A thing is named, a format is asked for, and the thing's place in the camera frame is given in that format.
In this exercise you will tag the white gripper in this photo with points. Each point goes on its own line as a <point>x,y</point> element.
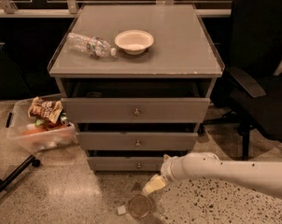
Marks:
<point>167,169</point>

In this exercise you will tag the grey bottom drawer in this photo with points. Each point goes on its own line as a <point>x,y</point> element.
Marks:
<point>128,160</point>

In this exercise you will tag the grey drawer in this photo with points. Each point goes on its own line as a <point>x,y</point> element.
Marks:
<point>136,136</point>
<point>135,102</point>
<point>128,160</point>

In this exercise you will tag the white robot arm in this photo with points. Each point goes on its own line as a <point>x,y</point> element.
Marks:
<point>261,176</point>

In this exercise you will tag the grey middle drawer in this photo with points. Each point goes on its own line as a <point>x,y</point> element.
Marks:
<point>136,136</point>

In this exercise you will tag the grey drawer cabinet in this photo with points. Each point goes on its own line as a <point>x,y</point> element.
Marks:
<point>182,49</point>

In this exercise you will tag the grey top drawer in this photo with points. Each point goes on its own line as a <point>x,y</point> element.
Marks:
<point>135,102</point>

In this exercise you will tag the round floor drain cover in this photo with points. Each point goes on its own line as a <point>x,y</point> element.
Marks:
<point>139,206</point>

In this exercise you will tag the small white paper scrap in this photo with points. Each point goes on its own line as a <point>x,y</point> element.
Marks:
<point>121,210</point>

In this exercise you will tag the green soda can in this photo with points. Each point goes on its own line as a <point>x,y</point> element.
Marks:
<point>64,119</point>

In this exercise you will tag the black office chair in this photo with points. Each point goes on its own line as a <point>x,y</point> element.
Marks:
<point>251,85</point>

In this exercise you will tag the brown snack bag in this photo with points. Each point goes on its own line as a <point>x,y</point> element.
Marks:
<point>45,109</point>

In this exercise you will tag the clear plastic storage bin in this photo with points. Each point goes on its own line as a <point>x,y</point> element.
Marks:
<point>20,127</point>

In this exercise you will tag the white paper bowl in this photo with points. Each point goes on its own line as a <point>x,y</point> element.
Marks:
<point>134,42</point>

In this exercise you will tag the clear plastic water bottle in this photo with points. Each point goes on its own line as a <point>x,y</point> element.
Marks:
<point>93,45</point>

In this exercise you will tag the black rolling stand leg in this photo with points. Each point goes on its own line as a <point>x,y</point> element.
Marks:
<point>31,160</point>

